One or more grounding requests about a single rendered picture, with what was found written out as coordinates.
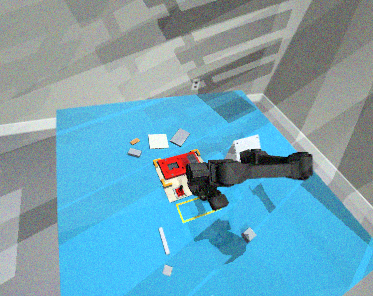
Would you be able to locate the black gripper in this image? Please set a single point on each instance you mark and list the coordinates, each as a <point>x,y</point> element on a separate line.
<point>216,199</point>

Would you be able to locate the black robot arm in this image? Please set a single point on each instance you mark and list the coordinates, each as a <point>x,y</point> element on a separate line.
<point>296,166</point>

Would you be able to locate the black rubber wheel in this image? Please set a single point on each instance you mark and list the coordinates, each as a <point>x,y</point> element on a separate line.
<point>203,198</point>

